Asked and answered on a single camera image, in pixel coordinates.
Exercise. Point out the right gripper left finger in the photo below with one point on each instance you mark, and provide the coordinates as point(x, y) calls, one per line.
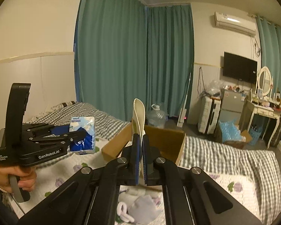
point(89, 196)

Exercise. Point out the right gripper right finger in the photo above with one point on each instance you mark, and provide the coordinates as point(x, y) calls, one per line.
point(191, 196)

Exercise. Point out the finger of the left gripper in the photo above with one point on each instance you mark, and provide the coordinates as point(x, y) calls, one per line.
point(65, 138)
point(44, 129)

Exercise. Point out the light blue tissue pack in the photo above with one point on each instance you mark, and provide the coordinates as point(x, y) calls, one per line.
point(87, 145)

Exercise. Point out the grey knit glove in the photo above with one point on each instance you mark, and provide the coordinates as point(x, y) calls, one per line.
point(144, 210)

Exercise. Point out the white floral quilted pad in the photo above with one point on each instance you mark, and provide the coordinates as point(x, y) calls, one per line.
point(51, 177)

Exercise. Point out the brown cardboard box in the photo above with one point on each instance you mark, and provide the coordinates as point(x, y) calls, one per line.
point(169, 142)

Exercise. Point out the grey checked bed cover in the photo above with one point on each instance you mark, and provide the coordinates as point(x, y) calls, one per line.
point(260, 166)

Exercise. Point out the blue plastic bag pile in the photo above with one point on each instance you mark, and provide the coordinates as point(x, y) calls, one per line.
point(229, 132)

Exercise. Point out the white floor mop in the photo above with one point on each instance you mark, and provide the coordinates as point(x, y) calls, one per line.
point(183, 110)

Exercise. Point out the clear water jug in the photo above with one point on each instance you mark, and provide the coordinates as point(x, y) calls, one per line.
point(156, 116)

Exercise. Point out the white suitcase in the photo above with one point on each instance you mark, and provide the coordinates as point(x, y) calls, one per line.
point(209, 113)

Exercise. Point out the silver mini fridge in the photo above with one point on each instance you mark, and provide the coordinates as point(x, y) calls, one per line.
point(232, 104)

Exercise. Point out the teal curtain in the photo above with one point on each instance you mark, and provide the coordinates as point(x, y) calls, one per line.
point(270, 39)
point(125, 50)

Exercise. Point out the white dressing table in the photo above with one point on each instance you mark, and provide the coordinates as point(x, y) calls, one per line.
point(262, 114)

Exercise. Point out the oval vanity mirror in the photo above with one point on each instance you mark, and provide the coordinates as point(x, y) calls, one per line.
point(264, 82)

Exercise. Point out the teal right curtain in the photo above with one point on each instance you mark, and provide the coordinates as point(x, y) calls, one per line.
point(270, 39)

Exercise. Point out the white air conditioner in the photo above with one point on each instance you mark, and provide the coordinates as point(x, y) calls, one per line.
point(236, 24)

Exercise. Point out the black wall television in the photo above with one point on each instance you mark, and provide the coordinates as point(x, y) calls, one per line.
point(240, 68)

